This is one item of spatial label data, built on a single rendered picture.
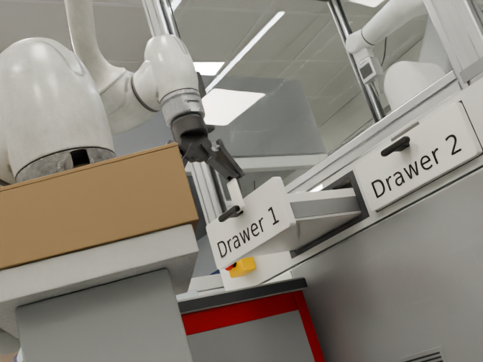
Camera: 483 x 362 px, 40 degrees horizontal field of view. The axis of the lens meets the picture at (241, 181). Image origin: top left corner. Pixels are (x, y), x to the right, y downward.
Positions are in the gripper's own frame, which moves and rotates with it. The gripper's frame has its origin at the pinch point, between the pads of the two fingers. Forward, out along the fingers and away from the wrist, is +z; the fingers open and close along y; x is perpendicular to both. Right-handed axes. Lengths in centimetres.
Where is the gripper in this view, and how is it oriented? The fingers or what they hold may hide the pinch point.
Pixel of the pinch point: (212, 208)
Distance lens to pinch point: 137.4
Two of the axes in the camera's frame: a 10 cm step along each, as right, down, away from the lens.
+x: -5.3, 4.1, 7.4
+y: 8.0, -0.6, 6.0
